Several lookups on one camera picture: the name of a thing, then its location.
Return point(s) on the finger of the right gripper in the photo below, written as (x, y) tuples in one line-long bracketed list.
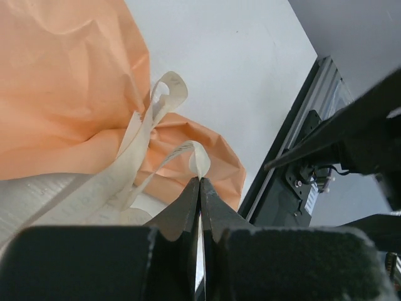
[(374, 105), (380, 232)]

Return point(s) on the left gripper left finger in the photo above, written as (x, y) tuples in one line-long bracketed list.
[(170, 259)]

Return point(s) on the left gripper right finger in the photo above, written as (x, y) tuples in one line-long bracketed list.
[(231, 249)]

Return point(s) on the cream ribbon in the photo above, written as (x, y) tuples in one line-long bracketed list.
[(102, 199)]

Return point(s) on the kraft wrapping paper sheet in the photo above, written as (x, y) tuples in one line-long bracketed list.
[(72, 75)]

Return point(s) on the aluminium front rail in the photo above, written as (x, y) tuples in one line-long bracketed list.
[(287, 195)]

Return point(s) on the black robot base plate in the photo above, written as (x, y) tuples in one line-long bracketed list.
[(372, 151)]

